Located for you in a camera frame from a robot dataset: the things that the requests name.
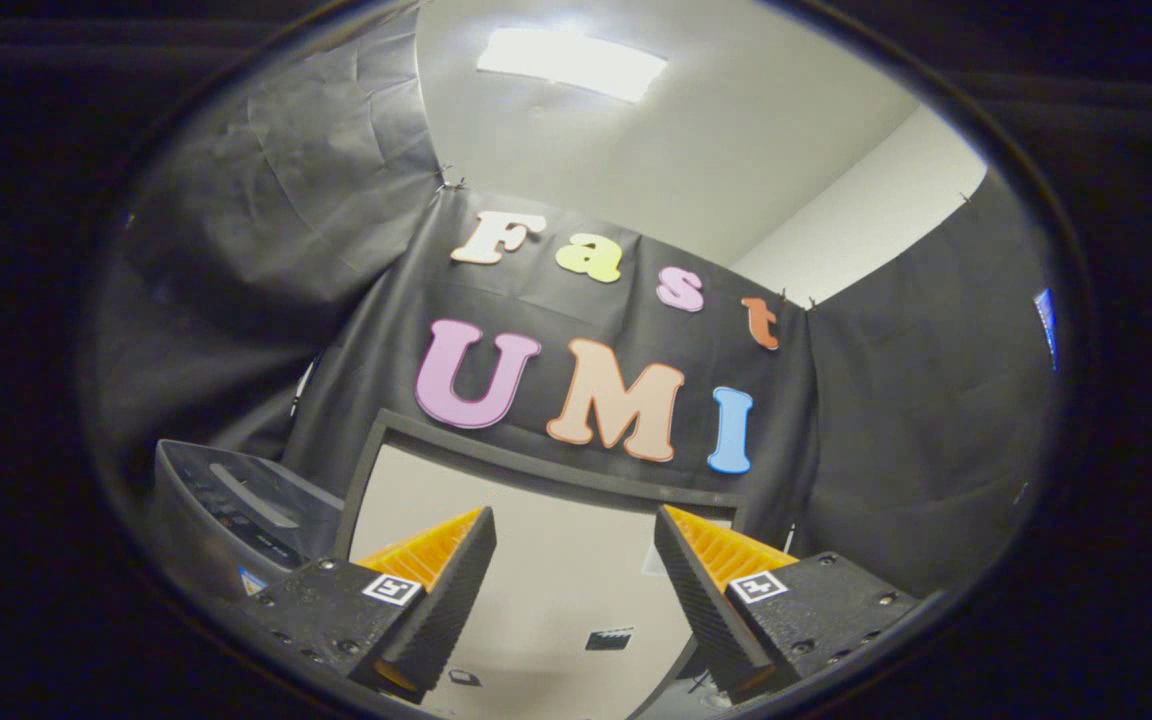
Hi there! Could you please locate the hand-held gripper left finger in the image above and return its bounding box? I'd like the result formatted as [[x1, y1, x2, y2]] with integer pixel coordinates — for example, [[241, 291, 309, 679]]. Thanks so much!
[[254, 506, 498, 704]]

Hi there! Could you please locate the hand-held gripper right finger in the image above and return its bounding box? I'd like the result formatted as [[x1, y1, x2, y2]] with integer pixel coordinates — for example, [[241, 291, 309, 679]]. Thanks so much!
[[653, 504, 922, 701]]

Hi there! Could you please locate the grey washing machine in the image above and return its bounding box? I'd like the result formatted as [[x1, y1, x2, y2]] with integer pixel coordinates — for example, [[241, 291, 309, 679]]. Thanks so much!
[[151, 440, 347, 606]]

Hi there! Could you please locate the white cabinet with dark top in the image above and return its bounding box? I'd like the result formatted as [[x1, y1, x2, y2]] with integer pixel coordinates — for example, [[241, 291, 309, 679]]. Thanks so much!
[[334, 408, 745, 720]]

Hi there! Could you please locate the blue panel edge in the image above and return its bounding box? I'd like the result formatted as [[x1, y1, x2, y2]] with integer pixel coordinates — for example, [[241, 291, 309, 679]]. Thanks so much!
[[1033, 288, 1059, 371]]

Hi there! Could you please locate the ceiling light panel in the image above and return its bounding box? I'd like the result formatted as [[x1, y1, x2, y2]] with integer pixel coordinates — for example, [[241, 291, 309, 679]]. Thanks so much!
[[476, 27, 669, 104]]

